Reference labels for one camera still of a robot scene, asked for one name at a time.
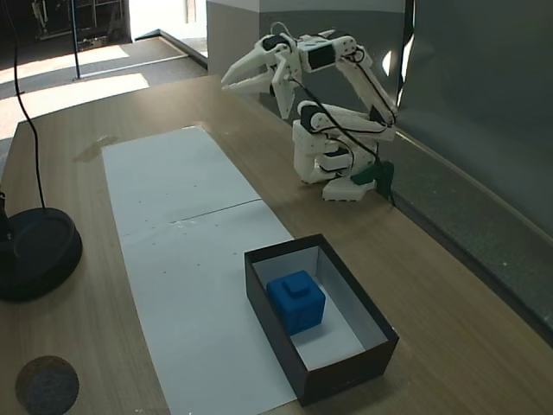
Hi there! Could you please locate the white paper sheet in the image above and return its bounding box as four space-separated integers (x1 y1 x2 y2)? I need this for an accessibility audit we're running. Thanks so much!
101 124 264 238
118 199 304 415

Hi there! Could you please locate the green clamp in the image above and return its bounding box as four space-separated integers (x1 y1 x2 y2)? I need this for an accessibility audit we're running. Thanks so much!
350 160 397 196

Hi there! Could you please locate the dark brown cardboard box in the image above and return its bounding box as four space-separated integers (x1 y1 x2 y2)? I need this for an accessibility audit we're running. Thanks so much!
244 233 400 407

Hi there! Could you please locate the clear tape patch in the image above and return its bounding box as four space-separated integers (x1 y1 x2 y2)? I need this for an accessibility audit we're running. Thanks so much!
72 135 118 163

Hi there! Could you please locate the blue cube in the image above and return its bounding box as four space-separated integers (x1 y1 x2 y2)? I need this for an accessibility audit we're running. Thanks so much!
265 270 327 336

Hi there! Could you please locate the thin black floor pole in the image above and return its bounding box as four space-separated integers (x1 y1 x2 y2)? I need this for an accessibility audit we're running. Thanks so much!
71 0 83 82

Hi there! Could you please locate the black round stand base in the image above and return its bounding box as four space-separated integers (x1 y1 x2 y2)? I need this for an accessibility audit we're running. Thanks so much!
0 206 84 303

